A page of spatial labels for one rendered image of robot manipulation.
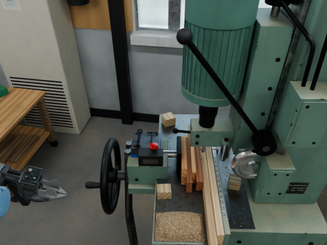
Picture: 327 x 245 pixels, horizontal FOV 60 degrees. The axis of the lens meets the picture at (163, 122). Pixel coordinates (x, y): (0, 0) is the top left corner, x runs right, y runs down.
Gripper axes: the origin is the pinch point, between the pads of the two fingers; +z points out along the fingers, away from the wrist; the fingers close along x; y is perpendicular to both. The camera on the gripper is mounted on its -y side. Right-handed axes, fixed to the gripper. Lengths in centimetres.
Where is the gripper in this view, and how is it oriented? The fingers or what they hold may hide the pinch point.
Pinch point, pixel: (62, 195)
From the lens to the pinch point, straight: 109.2
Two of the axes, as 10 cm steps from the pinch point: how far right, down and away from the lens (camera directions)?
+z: 9.4, 2.9, 2.0
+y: 3.5, -7.3, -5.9
